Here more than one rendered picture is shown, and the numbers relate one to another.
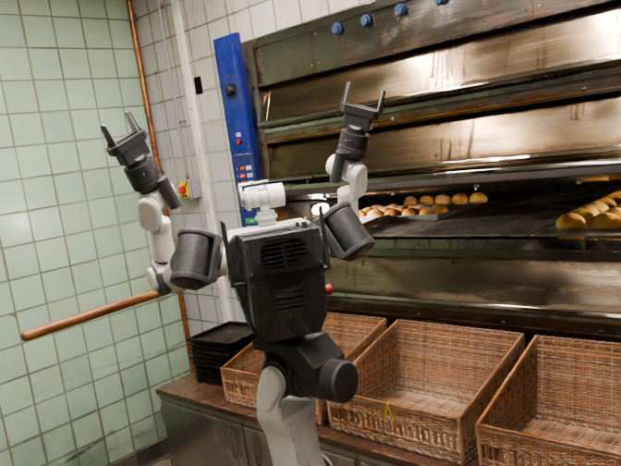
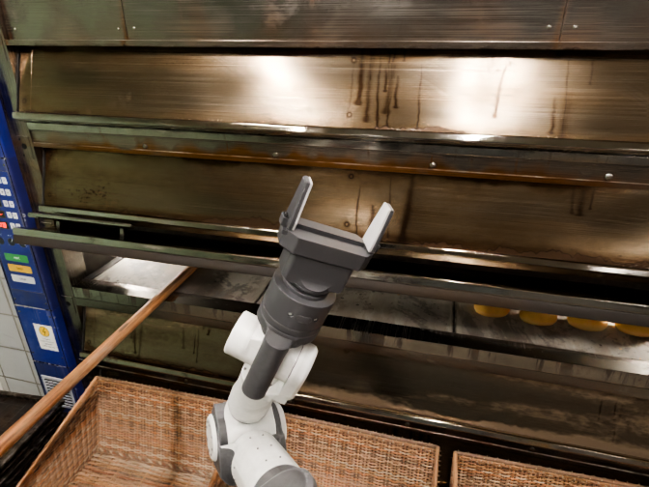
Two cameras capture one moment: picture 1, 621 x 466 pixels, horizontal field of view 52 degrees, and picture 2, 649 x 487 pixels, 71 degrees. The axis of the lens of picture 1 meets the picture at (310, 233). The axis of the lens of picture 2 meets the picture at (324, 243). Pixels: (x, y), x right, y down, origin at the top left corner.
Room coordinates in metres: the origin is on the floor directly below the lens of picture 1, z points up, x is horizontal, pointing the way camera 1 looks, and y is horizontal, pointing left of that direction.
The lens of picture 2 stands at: (1.50, 0.05, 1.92)
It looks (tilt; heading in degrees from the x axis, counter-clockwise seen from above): 25 degrees down; 331
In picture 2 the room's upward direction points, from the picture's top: straight up
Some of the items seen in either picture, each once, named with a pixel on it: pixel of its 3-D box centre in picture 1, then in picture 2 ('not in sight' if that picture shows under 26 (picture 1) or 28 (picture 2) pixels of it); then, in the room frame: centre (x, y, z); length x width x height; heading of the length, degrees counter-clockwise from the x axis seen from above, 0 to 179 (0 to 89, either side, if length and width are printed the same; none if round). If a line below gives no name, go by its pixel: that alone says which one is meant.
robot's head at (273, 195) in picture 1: (265, 201); not in sight; (1.80, 0.11, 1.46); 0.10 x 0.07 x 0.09; 102
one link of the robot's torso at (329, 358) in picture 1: (306, 365); not in sight; (1.73, 0.06, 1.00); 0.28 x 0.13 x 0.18; 47
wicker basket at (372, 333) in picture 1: (305, 360); (130, 478); (2.59, 0.10, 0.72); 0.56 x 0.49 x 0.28; 47
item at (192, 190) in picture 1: (188, 189); not in sight; (3.39, 0.60, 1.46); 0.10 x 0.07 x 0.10; 46
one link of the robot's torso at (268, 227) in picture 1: (278, 274); not in sight; (1.74, 0.10, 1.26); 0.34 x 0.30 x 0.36; 102
